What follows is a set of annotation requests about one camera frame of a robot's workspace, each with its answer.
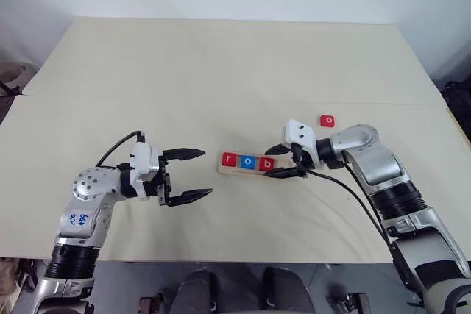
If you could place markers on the dark rounded shape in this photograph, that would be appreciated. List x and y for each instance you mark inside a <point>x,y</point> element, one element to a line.
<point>206,292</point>
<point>287,292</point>

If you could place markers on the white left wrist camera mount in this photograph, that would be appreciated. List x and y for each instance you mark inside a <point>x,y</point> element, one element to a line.
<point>143,161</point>

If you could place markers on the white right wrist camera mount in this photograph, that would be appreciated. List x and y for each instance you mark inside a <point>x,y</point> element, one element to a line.
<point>300,134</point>

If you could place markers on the red letter o block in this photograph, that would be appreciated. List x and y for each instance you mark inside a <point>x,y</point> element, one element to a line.
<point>327,120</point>

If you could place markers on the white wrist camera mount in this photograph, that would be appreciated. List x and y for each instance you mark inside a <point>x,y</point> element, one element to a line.
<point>143,161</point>
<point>300,134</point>

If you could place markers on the red letter r block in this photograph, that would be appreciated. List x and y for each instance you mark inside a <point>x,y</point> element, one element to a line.
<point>229,159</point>

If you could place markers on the black bag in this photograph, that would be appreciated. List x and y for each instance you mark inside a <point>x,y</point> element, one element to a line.
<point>458,104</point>

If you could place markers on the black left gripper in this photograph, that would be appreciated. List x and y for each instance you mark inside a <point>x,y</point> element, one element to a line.
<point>165,185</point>

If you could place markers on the blue letter o block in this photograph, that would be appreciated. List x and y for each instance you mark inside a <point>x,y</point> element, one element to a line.
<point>247,162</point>

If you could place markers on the red letter b block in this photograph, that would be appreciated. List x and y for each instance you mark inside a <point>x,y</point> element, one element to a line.
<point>267,163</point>

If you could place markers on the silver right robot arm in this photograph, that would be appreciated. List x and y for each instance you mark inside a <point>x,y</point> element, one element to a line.
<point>382,170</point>

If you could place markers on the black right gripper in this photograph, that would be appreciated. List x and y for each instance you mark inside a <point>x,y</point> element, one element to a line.
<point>299,159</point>

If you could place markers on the wooden letter tray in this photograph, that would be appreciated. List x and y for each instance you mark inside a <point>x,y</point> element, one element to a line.
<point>254,171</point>

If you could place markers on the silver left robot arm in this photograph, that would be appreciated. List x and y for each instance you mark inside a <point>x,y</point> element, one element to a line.
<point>86,196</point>

